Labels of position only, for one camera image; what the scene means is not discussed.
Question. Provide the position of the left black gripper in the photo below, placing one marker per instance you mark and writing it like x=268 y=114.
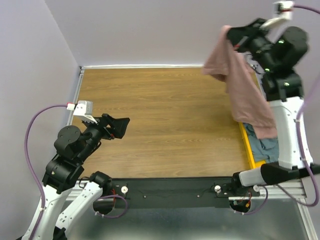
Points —
x=119 y=125

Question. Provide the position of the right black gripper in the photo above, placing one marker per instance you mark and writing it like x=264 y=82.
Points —
x=239 y=37

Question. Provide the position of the pink t shirt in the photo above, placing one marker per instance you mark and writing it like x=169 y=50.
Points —
x=248 y=104

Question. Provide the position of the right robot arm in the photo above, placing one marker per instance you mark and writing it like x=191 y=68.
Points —
x=284 y=92

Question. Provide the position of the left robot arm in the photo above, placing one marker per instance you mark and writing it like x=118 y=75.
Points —
x=73 y=147

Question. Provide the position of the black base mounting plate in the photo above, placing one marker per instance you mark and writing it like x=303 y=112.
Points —
x=169 y=193

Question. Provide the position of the blue t shirt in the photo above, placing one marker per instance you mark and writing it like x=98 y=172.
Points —
x=266 y=149

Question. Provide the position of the yellow plastic bin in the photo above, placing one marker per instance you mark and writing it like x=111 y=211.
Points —
x=252 y=163

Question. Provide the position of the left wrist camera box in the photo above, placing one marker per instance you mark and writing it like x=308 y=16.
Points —
x=83 y=110

